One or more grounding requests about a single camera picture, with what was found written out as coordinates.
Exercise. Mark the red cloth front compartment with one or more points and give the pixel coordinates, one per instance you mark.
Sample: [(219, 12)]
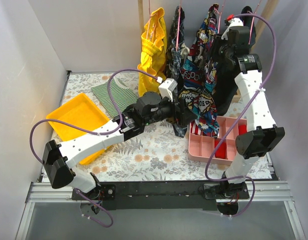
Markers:
[(221, 152)]

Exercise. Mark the red folded cloth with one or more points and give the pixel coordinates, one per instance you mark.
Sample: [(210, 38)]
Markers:
[(242, 129)]

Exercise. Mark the yellow plastic tray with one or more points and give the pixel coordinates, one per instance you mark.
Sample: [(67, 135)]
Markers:
[(80, 111)]

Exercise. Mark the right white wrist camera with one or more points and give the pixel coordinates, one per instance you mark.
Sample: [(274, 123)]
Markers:
[(231, 22)]

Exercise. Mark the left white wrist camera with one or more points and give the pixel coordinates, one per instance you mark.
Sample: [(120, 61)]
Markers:
[(167, 89)]

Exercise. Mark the dark leaf print shorts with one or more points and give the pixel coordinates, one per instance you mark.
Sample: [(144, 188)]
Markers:
[(175, 59)]

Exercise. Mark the green striped folded shirt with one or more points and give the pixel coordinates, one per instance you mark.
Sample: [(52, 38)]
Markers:
[(123, 96)]

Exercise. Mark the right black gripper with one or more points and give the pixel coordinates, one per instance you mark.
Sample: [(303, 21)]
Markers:
[(224, 69)]

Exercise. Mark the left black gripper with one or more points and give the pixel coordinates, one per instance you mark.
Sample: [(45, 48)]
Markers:
[(183, 113)]

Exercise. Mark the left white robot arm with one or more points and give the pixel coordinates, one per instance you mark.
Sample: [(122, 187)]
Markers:
[(60, 159)]

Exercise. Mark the colourful comic print shorts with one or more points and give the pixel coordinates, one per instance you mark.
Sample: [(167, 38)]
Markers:
[(199, 75)]

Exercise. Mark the wooden clothes rack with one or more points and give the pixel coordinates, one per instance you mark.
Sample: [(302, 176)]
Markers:
[(260, 25)]

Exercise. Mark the yellow shorts on hanger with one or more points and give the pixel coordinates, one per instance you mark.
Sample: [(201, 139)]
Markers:
[(153, 55)]

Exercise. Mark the pink wire hanger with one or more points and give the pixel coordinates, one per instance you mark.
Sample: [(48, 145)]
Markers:
[(220, 16)]

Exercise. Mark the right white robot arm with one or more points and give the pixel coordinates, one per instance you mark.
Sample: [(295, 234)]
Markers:
[(262, 134)]

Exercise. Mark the pink divided organiser tray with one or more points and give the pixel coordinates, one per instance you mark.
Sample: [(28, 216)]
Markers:
[(201, 146)]

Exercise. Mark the pink hanger under navy shorts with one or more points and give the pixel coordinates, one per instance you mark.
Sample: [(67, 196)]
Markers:
[(252, 39)]

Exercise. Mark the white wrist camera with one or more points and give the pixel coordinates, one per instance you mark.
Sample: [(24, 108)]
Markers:
[(167, 89), (231, 22)]

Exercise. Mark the pink hanger under leaf shorts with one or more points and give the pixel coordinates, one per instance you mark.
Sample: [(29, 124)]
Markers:
[(179, 35)]

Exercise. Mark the pink hanger under yellow shorts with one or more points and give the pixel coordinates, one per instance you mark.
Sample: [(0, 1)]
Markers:
[(151, 23)]

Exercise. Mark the red white striped sock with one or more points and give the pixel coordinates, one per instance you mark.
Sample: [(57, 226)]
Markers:
[(195, 130)]

